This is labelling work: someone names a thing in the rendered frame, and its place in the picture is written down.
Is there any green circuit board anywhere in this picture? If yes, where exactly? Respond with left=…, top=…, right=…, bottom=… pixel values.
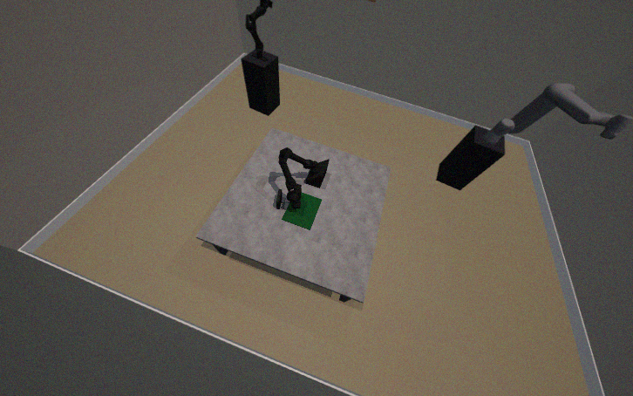
left=282, top=193, right=322, bottom=230

